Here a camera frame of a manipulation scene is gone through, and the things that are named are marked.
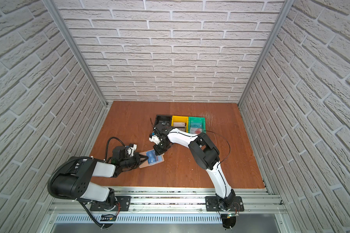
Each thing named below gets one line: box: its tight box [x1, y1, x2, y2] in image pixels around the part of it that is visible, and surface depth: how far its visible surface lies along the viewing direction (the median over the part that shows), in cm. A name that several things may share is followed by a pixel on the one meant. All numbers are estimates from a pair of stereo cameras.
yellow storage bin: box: [171, 115, 189, 133], surface depth 105 cm
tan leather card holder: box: [139, 151, 165, 169], surface depth 89 cm
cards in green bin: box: [189, 121, 203, 135], surface depth 105 cm
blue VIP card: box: [145, 149, 158, 164], surface depth 91 cm
